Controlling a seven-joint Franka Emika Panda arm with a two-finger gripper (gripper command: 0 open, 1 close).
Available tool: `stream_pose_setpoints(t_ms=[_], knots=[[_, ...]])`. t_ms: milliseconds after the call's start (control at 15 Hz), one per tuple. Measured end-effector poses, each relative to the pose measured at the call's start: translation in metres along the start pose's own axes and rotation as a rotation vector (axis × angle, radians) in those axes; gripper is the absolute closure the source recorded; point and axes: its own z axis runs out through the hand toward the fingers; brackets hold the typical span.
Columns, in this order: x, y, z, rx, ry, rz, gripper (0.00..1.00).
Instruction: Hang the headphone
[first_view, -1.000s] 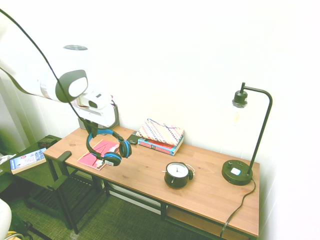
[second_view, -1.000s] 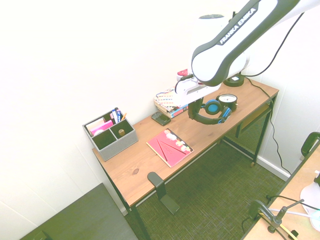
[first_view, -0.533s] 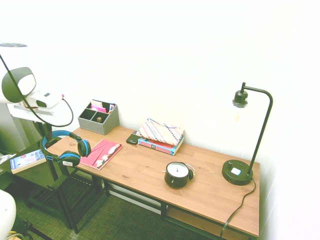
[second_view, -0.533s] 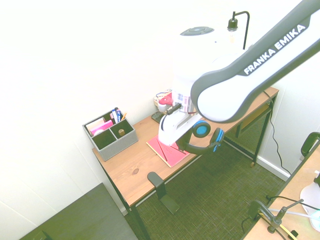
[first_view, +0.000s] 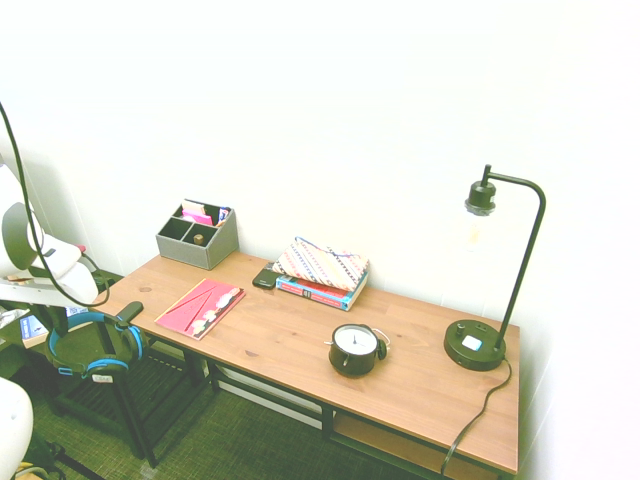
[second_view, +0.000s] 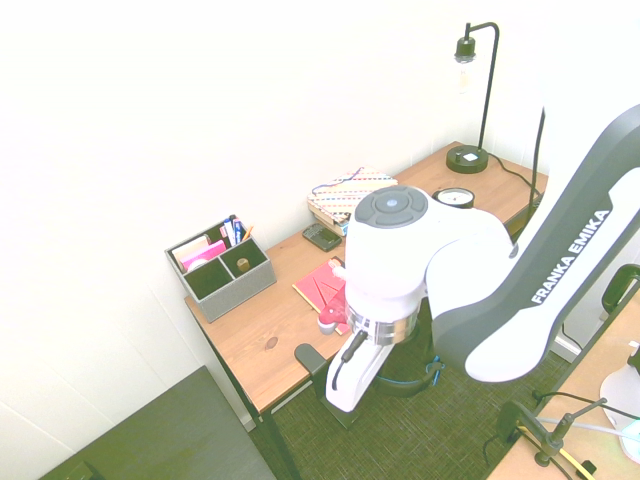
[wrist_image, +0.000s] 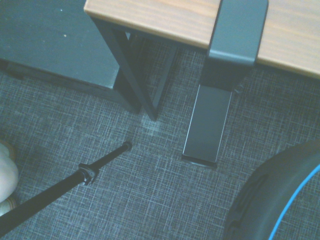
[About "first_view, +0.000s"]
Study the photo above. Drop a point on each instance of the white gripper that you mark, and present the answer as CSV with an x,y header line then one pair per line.
x,y
30,293

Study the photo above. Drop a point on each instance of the black and blue headphone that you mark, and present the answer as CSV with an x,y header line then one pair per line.
x,y
75,318

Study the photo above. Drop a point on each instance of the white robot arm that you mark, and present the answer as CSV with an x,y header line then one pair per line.
x,y
67,262

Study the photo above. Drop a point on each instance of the black headphone stand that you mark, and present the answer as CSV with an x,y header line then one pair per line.
x,y
131,310

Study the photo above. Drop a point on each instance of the blue and white box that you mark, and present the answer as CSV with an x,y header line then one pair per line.
x,y
34,331

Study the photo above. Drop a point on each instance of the white rounded cover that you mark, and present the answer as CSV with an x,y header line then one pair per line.
x,y
14,425

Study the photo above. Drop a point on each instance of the black slatted side table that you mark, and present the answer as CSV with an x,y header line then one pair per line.
x,y
160,380

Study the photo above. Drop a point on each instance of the red sticky notes book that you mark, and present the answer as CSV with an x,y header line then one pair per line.
x,y
192,307

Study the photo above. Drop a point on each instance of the grey desk organizer box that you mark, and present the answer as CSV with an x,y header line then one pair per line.
x,y
195,255

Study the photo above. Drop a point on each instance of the small brown wooden block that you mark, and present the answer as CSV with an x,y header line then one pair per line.
x,y
199,239

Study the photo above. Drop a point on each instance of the pink sticky note pad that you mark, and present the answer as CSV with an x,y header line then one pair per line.
x,y
196,217

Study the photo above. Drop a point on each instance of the black smartphone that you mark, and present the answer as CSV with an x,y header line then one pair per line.
x,y
264,279

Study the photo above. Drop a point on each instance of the blue and red book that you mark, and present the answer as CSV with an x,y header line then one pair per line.
x,y
320,295

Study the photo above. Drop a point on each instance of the striped fabric pouch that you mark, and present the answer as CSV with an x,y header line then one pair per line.
x,y
320,265

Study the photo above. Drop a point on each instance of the wooden desk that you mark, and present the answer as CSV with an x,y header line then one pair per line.
x,y
327,422

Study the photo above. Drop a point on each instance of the black alarm clock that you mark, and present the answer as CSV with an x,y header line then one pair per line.
x,y
354,350

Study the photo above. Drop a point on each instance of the wooden lower desk shelf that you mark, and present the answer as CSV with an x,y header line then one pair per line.
x,y
400,445

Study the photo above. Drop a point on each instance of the black desk lamp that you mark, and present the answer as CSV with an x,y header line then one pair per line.
x,y
472,350

